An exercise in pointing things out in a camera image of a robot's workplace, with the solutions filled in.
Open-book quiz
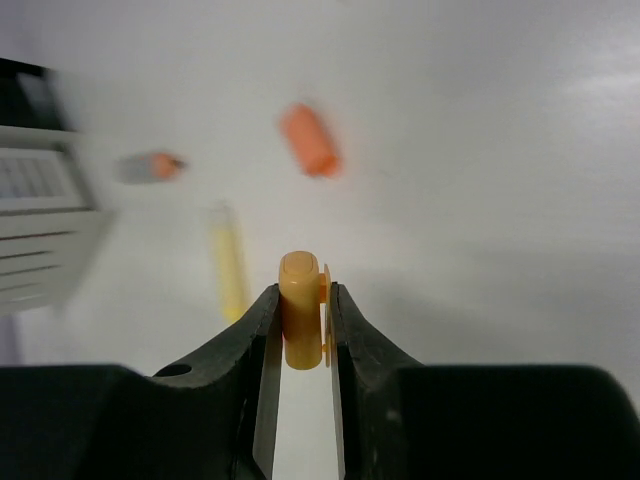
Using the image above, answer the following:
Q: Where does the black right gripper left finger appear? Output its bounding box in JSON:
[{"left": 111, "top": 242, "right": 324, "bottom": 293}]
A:
[{"left": 1, "top": 286, "right": 281, "bottom": 479}]

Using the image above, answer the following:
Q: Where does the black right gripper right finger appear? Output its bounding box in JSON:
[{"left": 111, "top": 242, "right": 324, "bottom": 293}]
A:
[{"left": 329, "top": 283, "right": 639, "bottom": 479}]

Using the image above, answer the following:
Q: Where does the amber marker cap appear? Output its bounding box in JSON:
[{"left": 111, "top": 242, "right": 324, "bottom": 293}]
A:
[{"left": 278, "top": 251, "right": 332, "bottom": 371}]

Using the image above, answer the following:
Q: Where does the yellow marker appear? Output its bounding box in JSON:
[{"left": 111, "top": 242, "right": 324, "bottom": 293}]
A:
[{"left": 209, "top": 202, "right": 249, "bottom": 324}]

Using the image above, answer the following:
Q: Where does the white slotted organizer box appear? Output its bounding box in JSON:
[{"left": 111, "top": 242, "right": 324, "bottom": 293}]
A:
[{"left": 1, "top": 126, "right": 114, "bottom": 314}]

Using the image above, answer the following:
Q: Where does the orange-tipped clear marker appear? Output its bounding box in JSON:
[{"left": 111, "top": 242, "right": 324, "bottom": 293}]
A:
[{"left": 116, "top": 152, "right": 187, "bottom": 185}]

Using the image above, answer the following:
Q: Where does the orange marker cap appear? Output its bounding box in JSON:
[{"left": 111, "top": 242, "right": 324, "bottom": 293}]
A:
[{"left": 278, "top": 102, "right": 342, "bottom": 178}]

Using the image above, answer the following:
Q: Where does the black slotted organizer box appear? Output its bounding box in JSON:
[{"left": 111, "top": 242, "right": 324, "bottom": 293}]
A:
[{"left": 1, "top": 58, "right": 75, "bottom": 132}]

